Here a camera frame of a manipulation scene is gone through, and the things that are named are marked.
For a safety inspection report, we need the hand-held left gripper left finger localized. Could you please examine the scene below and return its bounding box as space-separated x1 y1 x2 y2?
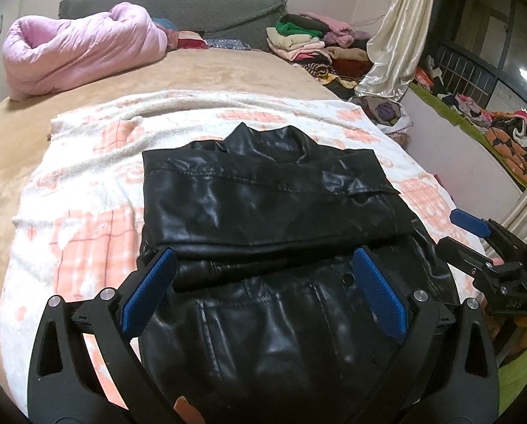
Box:
27 247 178 424

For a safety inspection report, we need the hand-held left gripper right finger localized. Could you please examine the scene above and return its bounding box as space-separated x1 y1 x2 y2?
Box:
352 247 500 424

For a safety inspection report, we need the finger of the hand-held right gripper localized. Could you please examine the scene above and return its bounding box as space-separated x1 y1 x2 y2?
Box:
438 236 503 277
450 208 527 266

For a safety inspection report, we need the black leather jacket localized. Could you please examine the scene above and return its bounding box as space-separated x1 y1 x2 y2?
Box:
135 123 461 424

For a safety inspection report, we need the heap of clothes on windowsill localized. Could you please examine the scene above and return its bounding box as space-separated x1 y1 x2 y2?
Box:
416 66 527 182

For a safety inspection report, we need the floral bag of clothes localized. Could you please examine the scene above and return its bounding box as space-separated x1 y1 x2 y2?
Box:
352 95 413 146

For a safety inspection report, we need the pile of folded clothes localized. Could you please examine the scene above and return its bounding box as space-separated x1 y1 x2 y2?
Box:
266 12 379 98

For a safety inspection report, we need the person's left hand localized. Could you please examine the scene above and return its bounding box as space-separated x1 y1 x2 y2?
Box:
174 400 202 424

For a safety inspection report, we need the white orange printed blanket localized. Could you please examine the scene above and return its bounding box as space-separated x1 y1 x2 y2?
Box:
0 90 489 407

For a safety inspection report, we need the green windowsill cover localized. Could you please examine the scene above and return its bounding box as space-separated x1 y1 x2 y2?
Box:
411 83 527 192

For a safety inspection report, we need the dark window grille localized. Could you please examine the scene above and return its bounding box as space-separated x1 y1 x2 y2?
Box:
436 44 508 107

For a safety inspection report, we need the cream satin curtain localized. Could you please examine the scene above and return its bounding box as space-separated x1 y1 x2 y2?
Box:
355 0 441 98

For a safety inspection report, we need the tan plush bed sheet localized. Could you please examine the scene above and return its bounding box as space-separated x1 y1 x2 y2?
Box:
0 46 348 301

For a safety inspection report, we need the pink quilt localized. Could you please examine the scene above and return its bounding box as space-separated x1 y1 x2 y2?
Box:
3 2 169 101

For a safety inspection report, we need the red cloth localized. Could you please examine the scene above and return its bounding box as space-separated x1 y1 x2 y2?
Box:
177 31 208 49

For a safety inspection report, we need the blue patterned cloth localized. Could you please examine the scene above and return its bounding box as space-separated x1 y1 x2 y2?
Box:
206 37 252 52

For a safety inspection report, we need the grey headboard cushion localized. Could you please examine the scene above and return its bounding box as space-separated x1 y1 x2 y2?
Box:
58 0 288 52

